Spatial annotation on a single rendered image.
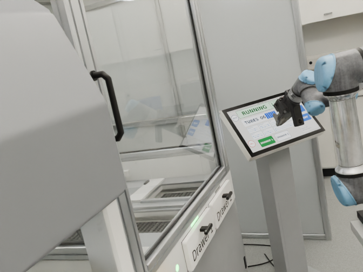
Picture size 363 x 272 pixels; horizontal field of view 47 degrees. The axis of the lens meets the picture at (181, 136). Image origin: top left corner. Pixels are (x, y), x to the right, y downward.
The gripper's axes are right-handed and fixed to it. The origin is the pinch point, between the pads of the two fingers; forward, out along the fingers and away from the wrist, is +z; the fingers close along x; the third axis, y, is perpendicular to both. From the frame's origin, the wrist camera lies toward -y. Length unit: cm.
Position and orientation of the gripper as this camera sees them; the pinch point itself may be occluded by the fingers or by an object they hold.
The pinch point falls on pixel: (279, 125)
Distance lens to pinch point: 212.2
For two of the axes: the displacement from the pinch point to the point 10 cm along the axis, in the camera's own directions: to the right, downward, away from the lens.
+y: -4.5, -7.9, 4.1
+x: -8.6, 2.7, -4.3
